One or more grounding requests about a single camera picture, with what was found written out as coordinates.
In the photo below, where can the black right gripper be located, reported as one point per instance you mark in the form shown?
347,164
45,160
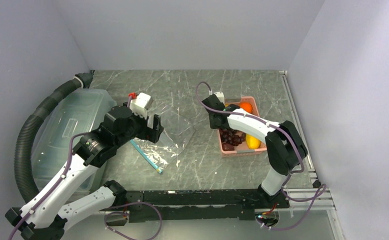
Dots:
212,125

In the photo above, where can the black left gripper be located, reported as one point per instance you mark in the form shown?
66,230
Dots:
148,133

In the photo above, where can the orange fruit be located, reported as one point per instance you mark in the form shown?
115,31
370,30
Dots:
246,106

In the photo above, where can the clear zip top bag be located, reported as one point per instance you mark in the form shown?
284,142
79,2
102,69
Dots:
173,140

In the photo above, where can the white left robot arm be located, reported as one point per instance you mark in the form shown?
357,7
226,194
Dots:
49,214

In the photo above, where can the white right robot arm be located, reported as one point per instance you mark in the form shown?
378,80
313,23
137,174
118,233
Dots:
285,147

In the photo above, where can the dark red grape bunch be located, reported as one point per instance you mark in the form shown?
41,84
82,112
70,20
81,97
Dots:
232,137

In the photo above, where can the dark red date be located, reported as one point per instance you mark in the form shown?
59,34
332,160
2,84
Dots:
227,147

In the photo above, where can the pink perforated plastic basket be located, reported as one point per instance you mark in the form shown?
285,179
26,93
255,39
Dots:
242,149

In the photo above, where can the yellow lemon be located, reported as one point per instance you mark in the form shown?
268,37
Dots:
252,142

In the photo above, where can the clear plastic storage bin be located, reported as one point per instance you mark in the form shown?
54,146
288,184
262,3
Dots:
81,111

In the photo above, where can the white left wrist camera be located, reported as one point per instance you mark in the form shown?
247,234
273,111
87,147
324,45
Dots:
140,104

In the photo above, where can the aluminium frame rail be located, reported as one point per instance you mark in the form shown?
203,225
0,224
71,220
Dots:
313,221

